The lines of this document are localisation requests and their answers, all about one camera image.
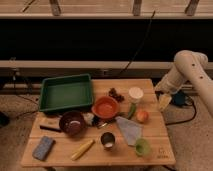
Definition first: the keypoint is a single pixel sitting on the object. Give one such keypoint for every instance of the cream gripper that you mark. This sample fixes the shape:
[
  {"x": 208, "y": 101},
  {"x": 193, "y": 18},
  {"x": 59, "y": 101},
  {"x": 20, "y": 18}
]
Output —
[{"x": 164, "y": 100}]

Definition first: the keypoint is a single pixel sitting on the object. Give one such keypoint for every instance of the yellow banana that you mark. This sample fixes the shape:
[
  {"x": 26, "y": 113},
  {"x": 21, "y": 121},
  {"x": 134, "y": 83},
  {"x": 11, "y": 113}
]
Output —
[{"x": 82, "y": 149}]

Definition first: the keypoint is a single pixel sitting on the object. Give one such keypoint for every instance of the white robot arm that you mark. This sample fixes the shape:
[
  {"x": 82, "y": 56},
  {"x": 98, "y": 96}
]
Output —
[{"x": 189, "y": 66}]

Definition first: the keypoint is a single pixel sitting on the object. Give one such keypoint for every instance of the green plastic cup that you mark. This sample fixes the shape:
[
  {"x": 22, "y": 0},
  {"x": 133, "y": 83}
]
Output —
[{"x": 142, "y": 147}]

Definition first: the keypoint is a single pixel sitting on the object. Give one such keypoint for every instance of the metal cup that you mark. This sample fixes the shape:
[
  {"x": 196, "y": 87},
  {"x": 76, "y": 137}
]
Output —
[{"x": 107, "y": 140}]

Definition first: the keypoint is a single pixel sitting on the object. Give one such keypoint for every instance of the blue power adapter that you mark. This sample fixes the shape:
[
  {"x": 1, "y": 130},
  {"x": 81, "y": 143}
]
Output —
[{"x": 179, "y": 99}]

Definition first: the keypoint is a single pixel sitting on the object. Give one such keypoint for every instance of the orange peach fruit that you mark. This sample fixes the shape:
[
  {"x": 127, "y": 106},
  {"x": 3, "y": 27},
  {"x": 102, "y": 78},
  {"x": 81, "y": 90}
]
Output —
[{"x": 142, "y": 116}]

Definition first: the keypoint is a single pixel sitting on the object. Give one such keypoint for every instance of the green cucumber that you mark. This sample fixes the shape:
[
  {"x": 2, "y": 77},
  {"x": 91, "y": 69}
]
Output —
[{"x": 131, "y": 111}]

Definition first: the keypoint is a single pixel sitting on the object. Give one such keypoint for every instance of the grey cloth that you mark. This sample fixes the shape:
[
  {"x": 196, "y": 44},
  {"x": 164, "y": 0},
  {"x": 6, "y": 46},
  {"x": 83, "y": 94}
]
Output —
[{"x": 130, "y": 130}]

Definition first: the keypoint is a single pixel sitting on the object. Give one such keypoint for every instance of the wooden table board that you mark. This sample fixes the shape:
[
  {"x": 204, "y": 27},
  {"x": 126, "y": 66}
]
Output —
[{"x": 154, "y": 131}]

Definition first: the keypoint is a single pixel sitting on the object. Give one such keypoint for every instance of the dark grapes bunch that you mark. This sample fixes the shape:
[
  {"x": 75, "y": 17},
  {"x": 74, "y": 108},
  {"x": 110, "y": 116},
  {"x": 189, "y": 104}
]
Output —
[{"x": 113, "y": 93}]

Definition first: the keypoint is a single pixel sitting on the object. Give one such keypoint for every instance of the orange plastic bowl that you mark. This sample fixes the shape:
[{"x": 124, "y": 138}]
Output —
[{"x": 105, "y": 107}]

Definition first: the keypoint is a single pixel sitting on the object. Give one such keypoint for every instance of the small mixed toy pile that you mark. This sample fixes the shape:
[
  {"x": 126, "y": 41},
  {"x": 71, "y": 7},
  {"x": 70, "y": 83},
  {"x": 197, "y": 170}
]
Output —
[{"x": 93, "y": 120}]

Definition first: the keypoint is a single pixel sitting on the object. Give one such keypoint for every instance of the green plastic tray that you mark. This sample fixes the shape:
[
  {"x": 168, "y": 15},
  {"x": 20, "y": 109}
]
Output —
[{"x": 64, "y": 93}]

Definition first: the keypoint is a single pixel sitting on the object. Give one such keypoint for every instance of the dark purple bowl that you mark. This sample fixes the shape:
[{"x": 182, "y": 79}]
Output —
[{"x": 72, "y": 123}]

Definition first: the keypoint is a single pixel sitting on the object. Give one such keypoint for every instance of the blue sponge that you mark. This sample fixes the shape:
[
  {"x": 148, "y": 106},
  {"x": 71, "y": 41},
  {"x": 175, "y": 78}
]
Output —
[{"x": 43, "y": 148}]

